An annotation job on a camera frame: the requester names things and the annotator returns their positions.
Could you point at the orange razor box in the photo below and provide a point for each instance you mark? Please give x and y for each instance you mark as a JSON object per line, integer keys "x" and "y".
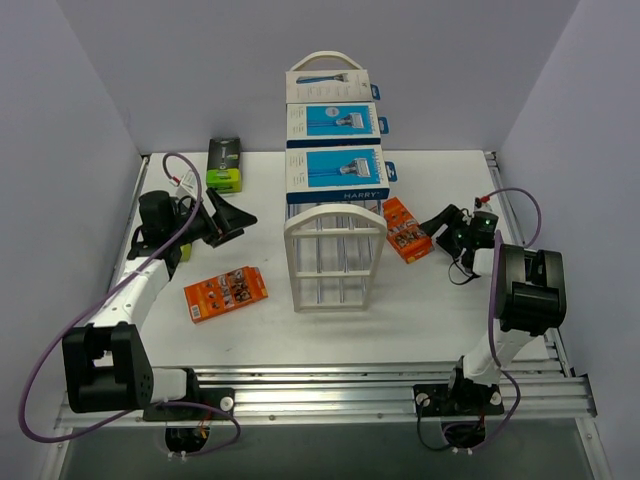
{"x": 225, "y": 293}
{"x": 404, "y": 234}

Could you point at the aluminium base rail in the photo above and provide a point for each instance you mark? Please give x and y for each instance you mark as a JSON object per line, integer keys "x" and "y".
{"x": 363, "y": 393}

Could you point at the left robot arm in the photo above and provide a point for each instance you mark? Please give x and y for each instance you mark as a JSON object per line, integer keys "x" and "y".
{"x": 106, "y": 364}

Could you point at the green black razor box rear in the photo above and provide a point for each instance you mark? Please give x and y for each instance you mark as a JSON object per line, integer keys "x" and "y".
{"x": 223, "y": 172}

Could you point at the white Harry's razor box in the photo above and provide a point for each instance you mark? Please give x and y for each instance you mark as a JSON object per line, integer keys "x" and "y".
{"x": 330, "y": 86}

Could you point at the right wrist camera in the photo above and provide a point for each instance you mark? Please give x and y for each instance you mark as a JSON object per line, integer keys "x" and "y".
{"x": 482, "y": 207}

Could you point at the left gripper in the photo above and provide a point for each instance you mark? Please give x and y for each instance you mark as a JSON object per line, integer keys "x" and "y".
{"x": 218, "y": 224}

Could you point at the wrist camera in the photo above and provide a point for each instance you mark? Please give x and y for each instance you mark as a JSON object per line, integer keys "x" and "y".
{"x": 188, "y": 185}
{"x": 482, "y": 207}

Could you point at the green black razor box front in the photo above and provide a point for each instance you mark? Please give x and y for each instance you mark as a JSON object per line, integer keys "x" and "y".
{"x": 186, "y": 252}

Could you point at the blue Harry's razor box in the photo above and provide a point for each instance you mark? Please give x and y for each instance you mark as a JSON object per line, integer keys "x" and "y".
{"x": 337, "y": 174}
{"x": 334, "y": 124}

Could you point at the white and chrome shelf rack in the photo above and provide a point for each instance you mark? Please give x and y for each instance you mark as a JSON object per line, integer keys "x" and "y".
{"x": 332, "y": 249}

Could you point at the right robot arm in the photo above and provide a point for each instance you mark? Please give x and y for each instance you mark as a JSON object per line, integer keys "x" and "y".
{"x": 527, "y": 298}

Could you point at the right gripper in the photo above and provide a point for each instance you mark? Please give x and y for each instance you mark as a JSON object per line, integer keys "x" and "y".
{"x": 451, "y": 231}

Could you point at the green black razor box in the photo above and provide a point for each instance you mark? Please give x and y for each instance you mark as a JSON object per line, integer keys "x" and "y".
{"x": 186, "y": 252}
{"x": 223, "y": 172}

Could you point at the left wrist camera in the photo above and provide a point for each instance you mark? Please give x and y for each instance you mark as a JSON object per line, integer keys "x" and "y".
{"x": 188, "y": 185}

